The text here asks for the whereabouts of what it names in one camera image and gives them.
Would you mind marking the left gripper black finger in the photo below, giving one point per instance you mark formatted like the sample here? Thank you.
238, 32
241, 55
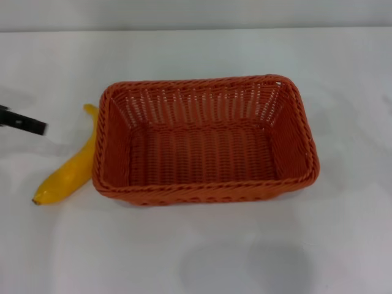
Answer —
26, 124

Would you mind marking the orange woven plastic basket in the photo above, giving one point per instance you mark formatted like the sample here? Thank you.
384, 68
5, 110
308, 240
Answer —
202, 144

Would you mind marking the yellow banana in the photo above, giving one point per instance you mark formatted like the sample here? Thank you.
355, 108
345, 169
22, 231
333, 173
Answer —
69, 174

